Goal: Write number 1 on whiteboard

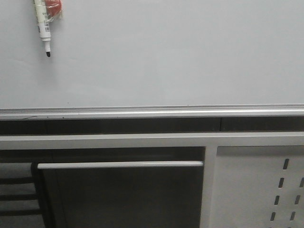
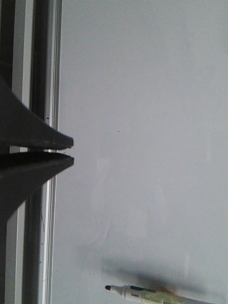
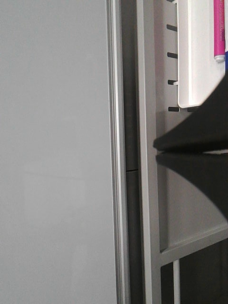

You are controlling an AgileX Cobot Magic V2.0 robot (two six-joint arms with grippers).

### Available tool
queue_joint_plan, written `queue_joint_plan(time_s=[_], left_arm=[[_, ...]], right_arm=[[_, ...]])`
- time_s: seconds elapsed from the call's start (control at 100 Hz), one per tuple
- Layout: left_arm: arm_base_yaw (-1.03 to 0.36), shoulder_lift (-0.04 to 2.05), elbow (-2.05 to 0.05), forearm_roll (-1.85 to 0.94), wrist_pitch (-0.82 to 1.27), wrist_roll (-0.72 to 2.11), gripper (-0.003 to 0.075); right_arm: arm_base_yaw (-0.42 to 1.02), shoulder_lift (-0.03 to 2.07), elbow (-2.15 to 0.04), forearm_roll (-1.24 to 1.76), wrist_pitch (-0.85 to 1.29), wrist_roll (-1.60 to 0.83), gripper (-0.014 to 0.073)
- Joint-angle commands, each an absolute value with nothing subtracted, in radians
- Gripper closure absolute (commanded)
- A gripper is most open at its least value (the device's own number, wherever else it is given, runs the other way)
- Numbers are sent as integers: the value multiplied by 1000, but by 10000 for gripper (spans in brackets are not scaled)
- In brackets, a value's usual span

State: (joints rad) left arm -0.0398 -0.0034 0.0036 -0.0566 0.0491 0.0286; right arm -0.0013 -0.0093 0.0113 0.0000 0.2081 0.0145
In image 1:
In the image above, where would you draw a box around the white whiteboard marker pen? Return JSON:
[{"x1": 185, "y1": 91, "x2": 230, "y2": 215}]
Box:
[{"x1": 33, "y1": 0, "x2": 51, "y2": 57}]

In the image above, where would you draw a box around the red round magnet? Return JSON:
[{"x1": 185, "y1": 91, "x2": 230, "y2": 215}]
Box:
[{"x1": 45, "y1": 0, "x2": 62, "y2": 22}]

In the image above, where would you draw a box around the white whiteboard surface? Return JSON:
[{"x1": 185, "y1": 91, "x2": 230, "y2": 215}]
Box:
[{"x1": 0, "y1": 0, "x2": 304, "y2": 109}]

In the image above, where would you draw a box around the dark grey cabinet panel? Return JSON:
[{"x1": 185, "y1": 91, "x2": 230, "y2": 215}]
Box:
[{"x1": 38, "y1": 161, "x2": 203, "y2": 228}]

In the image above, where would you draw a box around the white perforated metal panel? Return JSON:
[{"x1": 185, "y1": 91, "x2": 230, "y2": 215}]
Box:
[{"x1": 210, "y1": 146, "x2": 304, "y2": 228}]

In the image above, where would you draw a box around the black slatted chair back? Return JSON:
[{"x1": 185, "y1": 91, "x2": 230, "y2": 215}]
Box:
[{"x1": 0, "y1": 163, "x2": 45, "y2": 228}]

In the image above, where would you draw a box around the white metal frame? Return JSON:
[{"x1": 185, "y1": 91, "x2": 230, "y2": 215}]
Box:
[{"x1": 0, "y1": 132, "x2": 304, "y2": 228}]

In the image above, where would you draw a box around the aluminium whiteboard tray rail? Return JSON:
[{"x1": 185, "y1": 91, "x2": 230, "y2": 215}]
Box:
[{"x1": 0, "y1": 104, "x2": 304, "y2": 121}]

